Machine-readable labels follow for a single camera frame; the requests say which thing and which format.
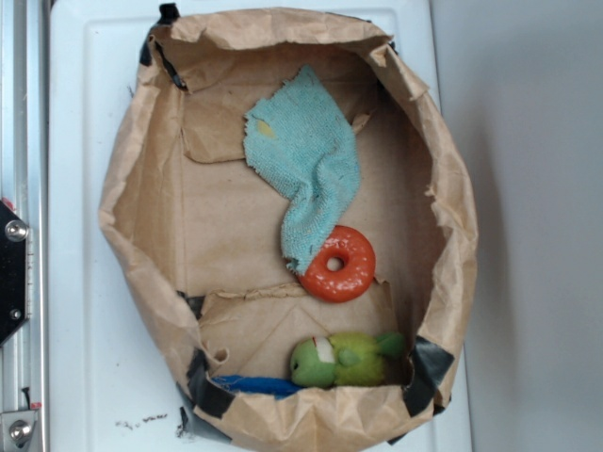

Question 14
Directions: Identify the light blue cloth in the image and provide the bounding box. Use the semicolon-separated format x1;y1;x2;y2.
243;65;361;275

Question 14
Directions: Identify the dark blue cloth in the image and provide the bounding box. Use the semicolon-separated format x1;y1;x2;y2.
212;375;302;399

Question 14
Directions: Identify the orange toy donut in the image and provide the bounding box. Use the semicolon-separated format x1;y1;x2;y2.
298;225;376;303

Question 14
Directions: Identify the brown paper bag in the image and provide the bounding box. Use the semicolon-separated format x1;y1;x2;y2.
99;5;478;451

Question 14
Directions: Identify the green plush toy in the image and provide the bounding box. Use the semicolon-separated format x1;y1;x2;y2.
289;331;405;389

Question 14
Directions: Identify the black mounting bracket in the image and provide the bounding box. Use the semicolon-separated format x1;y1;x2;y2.
0;198;29;346

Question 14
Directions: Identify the aluminium frame rail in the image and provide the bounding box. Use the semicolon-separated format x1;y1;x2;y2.
1;1;50;451

